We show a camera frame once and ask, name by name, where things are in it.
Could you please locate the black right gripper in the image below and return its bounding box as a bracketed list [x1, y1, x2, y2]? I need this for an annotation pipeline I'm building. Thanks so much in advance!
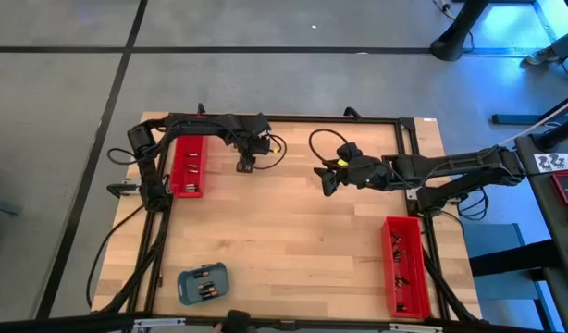
[313, 142, 391, 198]

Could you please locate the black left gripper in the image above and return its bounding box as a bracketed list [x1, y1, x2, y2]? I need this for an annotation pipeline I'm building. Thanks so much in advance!
[236, 132, 272, 175]

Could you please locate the red plastic bin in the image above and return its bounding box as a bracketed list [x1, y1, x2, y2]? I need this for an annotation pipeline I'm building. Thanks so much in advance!
[380, 216, 432, 320]
[169, 134, 210, 199]

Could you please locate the teal plastic bin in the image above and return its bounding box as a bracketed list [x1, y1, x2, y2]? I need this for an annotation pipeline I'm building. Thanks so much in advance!
[176, 261, 230, 306]

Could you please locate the silver aluminium extrusion bar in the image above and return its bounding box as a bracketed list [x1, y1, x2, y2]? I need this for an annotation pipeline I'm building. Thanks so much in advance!
[389, 322, 445, 333]
[132, 317, 187, 328]

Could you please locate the black desk foot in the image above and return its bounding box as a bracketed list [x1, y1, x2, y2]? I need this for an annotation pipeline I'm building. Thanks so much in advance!
[468, 240, 561, 281]
[490, 90, 568, 127]

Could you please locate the dark grey desk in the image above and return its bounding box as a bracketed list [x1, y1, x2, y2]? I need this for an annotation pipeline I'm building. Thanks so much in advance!
[514, 133, 568, 333]

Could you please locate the white fiducial marker sheet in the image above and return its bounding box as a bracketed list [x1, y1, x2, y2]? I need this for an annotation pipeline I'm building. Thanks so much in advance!
[533, 153, 568, 174]

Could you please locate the black desk leg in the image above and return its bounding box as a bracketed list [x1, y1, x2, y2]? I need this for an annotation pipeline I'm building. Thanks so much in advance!
[528, 117, 568, 152]

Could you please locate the grey floor object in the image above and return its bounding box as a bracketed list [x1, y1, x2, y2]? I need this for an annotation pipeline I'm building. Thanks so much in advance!
[0, 196, 22, 217]

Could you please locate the black base beam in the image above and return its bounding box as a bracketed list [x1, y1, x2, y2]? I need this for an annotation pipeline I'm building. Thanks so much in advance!
[0, 312, 544, 333]

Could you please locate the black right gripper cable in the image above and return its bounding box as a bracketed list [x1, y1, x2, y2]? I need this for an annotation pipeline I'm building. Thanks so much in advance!
[307, 128, 351, 167]

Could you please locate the black aluminium table frame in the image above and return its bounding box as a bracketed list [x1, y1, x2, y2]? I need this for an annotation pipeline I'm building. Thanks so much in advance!
[126, 112, 482, 325]

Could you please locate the black arm base cable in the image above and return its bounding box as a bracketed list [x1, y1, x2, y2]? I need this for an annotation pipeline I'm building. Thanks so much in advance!
[457, 184, 491, 222]
[106, 146, 142, 167]

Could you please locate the black cable bundle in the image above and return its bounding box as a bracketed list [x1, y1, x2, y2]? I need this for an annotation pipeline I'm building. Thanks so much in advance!
[98, 207, 174, 315]
[413, 216, 479, 325]

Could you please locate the black pedestal stand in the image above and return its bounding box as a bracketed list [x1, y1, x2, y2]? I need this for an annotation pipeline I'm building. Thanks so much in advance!
[429, 0, 491, 63]

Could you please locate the white cable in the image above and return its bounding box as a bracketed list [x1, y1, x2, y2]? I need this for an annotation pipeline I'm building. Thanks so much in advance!
[496, 94, 568, 148]

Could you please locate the thin black cable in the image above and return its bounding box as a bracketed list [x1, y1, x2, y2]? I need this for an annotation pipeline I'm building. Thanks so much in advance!
[85, 205, 144, 310]

